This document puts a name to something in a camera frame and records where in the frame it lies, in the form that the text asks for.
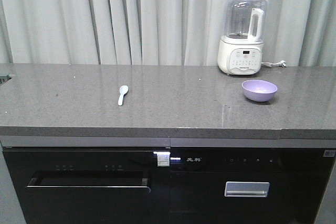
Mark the white blender power cord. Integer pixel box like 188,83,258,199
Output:
260,60,288,68

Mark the purple plastic bowl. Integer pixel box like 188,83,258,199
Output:
241,80,278,102

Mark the black built-in dishwasher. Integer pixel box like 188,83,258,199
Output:
3,147,169,223

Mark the grey pleated curtain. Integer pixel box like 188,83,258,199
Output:
1,0,335,66

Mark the white blender with clear jar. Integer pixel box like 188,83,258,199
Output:
217,0,268,75

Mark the black built-in sterilizer cabinet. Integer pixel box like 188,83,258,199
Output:
170,147,335,223

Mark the light blue plastic spoon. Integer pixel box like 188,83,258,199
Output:
118,85,129,106

